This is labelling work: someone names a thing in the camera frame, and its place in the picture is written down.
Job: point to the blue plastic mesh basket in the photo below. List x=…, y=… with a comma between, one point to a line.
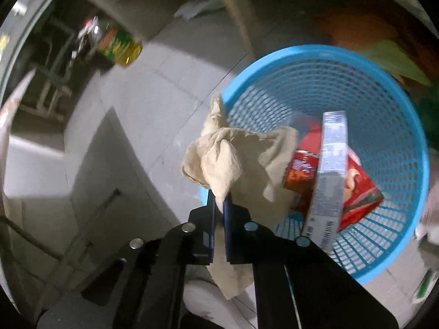
x=383, y=129

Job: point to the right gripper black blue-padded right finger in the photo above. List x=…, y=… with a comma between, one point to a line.
x=297, y=285

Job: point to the red snack package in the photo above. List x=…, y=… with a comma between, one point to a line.
x=361, y=196

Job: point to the yellow cooking oil bottle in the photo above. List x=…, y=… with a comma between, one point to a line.
x=104, y=37

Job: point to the white shoe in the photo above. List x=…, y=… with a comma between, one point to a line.
x=203, y=298

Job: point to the blue white carton box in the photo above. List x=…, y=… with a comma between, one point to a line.
x=325, y=211

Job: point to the beige paper napkin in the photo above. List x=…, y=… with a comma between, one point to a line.
x=248, y=166

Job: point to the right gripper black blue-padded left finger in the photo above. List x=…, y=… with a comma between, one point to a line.
x=153, y=294

